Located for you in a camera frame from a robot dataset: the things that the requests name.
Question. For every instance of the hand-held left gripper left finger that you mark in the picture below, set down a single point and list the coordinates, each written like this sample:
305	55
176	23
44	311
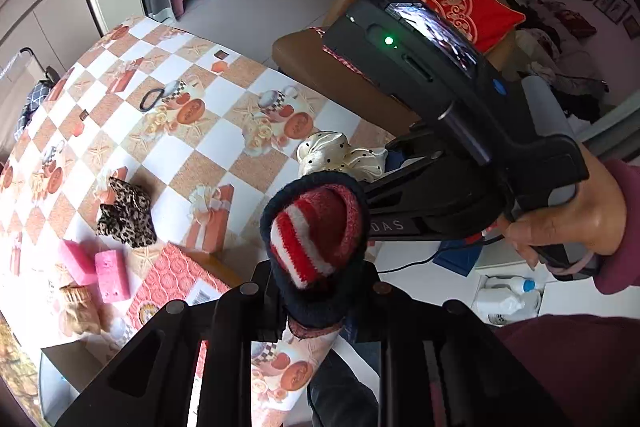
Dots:
235	332

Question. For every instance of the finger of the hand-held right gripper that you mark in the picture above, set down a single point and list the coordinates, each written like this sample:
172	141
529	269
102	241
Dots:
415	147
405	192

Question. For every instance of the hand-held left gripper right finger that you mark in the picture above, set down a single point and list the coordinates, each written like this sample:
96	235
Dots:
400	332

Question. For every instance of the cream polka dot scrunchie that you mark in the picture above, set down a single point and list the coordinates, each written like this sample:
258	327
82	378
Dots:
330	152

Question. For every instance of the red striped navy sock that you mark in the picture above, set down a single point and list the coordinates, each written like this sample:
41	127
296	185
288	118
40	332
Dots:
310	237

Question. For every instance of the person's right forearm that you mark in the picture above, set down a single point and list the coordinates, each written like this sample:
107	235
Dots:
625	232

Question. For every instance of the person's right hand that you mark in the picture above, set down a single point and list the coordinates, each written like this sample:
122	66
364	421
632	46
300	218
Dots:
595	217

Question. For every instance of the blue flat item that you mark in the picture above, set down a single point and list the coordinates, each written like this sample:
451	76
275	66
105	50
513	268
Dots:
452	259

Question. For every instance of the person's dark trouser leg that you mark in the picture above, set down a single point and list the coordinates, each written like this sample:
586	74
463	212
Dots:
340	392

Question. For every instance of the red patterned carton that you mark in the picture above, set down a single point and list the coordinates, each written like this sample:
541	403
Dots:
170	277

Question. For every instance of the white plastic bottle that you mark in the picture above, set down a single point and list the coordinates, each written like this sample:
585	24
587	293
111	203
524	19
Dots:
505	304

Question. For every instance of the red checked cloth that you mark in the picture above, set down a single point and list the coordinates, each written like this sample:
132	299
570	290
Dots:
345	57

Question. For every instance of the white bottle blue cap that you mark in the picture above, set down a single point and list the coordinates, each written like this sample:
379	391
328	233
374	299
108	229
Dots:
515	284

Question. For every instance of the pink sponge block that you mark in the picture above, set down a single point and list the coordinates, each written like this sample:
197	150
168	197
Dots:
112	274
77	262

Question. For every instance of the brown wooden chair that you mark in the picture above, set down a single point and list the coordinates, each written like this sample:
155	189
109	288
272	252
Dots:
310	57

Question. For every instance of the leopard print scrunchie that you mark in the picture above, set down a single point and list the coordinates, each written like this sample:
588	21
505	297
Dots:
125	212

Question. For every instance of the checkered printed tablecloth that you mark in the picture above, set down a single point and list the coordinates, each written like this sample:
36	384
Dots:
215	167

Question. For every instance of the white open cardboard box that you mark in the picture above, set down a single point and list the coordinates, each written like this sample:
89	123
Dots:
65	382

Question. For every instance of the person's maroon top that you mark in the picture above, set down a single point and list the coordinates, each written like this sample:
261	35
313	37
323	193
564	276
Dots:
575	367

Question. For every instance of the dark checked garment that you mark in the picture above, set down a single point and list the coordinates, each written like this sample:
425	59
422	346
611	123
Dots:
32	102

